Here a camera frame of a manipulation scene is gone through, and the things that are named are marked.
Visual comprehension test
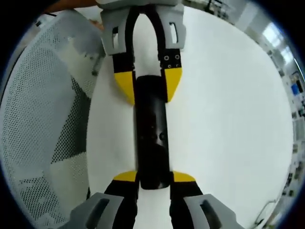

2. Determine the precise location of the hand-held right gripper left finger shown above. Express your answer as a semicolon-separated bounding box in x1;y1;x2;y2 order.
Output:
69;170;139;229

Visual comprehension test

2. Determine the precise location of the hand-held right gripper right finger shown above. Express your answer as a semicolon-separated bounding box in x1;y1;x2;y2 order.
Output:
169;170;238;229

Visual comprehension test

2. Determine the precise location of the black remote control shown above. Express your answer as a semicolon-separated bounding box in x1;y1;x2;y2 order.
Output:
134;75;171;191

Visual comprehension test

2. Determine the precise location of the person's left hand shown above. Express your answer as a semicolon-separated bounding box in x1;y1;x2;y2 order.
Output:
89;20;105;31

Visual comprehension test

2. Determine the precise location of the white mesh office chair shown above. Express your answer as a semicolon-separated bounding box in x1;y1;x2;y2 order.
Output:
0;9;107;229

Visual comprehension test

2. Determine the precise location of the blue container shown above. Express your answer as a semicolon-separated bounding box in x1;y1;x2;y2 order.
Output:
292;82;305;95

